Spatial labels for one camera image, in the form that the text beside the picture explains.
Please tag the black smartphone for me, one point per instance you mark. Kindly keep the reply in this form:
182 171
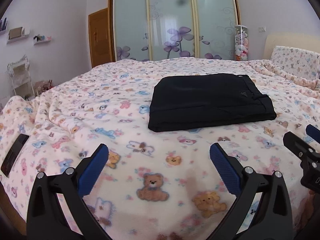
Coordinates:
15 152

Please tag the floral glass door wardrobe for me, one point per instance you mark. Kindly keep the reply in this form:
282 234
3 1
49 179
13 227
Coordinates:
170 10

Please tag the clear tube of plush toys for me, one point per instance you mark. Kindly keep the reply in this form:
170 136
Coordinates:
241 45

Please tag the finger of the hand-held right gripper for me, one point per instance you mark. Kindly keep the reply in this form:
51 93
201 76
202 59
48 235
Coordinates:
296 147
313 131

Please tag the black pants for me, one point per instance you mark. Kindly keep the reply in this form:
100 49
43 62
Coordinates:
205 102

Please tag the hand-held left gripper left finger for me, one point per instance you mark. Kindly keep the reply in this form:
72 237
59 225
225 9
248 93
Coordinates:
93 170

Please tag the bear printed pillow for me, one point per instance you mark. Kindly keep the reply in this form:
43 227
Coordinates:
295 60

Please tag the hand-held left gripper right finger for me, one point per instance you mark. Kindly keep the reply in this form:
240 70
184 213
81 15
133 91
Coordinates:
225 165

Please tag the bear printed fleece blanket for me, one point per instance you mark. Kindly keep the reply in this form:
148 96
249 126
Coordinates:
150 160

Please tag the wooden door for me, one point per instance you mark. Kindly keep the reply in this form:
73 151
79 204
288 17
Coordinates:
100 37

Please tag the white wall switch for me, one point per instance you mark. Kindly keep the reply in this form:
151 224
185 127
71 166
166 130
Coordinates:
262 29

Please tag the white wall shelf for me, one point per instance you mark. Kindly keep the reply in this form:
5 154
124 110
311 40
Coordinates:
17 33
42 40
3 26

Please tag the beige bed headboard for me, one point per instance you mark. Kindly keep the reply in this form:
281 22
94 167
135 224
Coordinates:
292 38

